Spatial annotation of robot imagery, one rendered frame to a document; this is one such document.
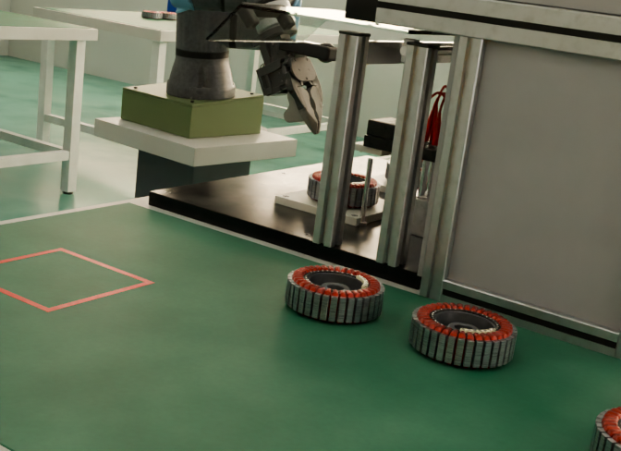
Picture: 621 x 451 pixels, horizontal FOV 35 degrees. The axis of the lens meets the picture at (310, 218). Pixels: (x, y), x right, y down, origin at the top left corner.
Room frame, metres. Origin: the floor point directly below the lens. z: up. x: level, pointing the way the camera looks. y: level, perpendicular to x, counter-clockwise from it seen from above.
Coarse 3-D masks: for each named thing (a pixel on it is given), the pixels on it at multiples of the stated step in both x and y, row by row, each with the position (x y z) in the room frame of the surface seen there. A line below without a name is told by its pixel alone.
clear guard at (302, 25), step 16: (240, 16) 1.43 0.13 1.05; (256, 16) 1.46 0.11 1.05; (272, 16) 1.48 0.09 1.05; (288, 16) 1.52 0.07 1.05; (304, 16) 1.34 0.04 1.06; (320, 16) 1.33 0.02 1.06; (336, 16) 1.39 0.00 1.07; (224, 32) 1.44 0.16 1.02; (240, 32) 1.47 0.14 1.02; (256, 32) 1.50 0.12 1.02; (272, 32) 1.54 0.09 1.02; (288, 32) 1.57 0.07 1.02; (304, 32) 1.61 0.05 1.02; (400, 32) 1.26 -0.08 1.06; (416, 32) 1.28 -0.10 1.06; (432, 32) 1.31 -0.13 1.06
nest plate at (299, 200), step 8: (296, 192) 1.51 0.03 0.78; (304, 192) 1.52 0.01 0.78; (280, 200) 1.47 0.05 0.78; (288, 200) 1.46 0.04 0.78; (296, 200) 1.46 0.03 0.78; (304, 200) 1.47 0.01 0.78; (312, 200) 1.48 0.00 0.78; (296, 208) 1.45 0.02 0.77; (304, 208) 1.45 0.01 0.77; (312, 208) 1.44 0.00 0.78; (352, 208) 1.46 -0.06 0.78; (360, 208) 1.46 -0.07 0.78; (368, 208) 1.47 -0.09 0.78; (376, 208) 1.48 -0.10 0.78; (352, 216) 1.40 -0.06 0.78; (368, 216) 1.42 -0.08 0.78; (376, 216) 1.44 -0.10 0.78; (352, 224) 1.40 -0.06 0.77
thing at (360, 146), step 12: (372, 120) 1.44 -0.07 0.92; (384, 120) 1.45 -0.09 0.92; (372, 132) 1.44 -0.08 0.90; (384, 132) 1.43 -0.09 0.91; (360, 144) 1.45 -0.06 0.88; (372, 144) 1.44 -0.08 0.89; (384, 144) 1.43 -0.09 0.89; (432, 156) 1.38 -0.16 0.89; (432, 168) 1.42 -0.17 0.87; (420, 180) 1.40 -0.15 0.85; (420, 192) 1.40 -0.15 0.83
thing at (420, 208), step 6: (420, 198) 1.39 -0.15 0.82; (426, 198) 1.40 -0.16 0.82; (420, 204) 1.38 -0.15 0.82; (426, 204) 1.38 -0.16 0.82; (414, 210) 1.39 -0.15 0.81; (420, 210) 1.38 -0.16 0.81; (426, 210) 1.38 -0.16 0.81; (414, 216) 1.39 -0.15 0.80; (420, 216) 1.38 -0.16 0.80; (414, 222) 1.39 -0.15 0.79; (420, 222) 1.38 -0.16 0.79; (414, 228) 1.39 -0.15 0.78; (420, 228) 1.38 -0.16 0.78; (414, 234) 1.39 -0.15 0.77; (420, 234) 1.38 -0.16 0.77
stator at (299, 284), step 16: (304, 272) 1.09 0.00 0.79; (320, 272) 1.11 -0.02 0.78; (336, 272) 1.11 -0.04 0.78; (352, 272) 1.12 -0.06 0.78; (288, 288) 1.06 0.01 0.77; (304, 288) 1.04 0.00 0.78; (320, 288) 1.03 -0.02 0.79; (336, 288) 1.09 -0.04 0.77; (352, 288) 1.10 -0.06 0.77; (368, 288) 1.06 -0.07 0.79; (288, 304) 1.06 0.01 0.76; (304, 304) 1.04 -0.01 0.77; (320, 304) 1.03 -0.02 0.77; (336, 304) 1.02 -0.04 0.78; (352, 304) 1.03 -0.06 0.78; (368, 304) 1.04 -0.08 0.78; (336, 320) 1.03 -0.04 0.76; (352, 320) 1.03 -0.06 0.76; (368, 320) 1.04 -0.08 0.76
